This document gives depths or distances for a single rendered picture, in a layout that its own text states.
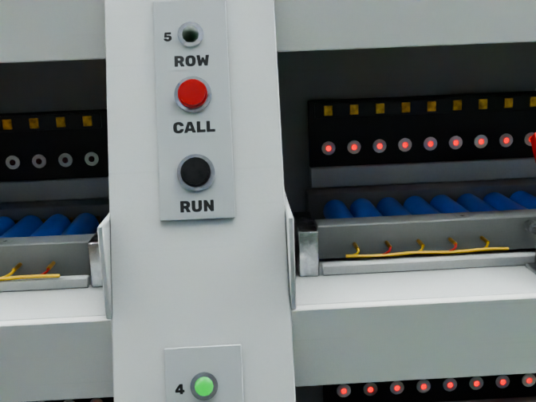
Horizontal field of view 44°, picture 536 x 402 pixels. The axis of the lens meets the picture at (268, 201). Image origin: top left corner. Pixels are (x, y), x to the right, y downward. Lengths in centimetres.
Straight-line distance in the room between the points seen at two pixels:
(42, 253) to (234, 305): 14
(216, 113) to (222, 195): 5
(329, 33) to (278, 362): 19
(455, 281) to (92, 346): 21
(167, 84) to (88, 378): 16
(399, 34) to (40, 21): 20
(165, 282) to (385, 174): 24
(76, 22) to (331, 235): 20
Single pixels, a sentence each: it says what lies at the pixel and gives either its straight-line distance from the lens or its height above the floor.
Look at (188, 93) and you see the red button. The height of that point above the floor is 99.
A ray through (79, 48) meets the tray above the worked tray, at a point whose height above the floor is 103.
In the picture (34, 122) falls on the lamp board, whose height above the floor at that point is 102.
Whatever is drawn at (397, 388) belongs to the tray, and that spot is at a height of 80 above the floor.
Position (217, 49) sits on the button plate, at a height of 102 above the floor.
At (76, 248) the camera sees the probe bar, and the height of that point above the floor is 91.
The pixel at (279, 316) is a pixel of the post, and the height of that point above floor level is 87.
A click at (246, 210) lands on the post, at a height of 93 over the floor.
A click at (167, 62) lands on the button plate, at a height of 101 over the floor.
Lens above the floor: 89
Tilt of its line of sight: 7 degrees up
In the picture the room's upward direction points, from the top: 3 degrees counter-clockwise
